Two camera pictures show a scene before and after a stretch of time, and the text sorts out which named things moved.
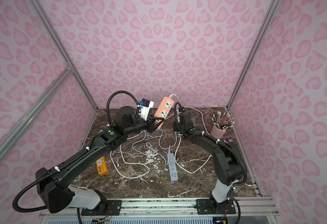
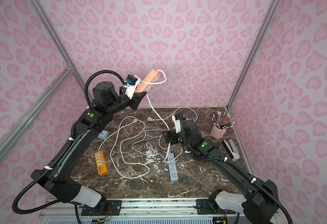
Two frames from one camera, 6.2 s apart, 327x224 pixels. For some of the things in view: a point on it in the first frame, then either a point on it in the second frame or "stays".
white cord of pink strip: (178, 137) to (157, 113)
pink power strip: (164, 108) to (152, 77)
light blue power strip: (173, 174) stays
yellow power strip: (102, 166) stays
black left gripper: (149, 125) to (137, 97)
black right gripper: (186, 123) to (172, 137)
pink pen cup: (217, 132) stays
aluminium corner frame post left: (41, 14) stays
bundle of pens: (223, 121) stays
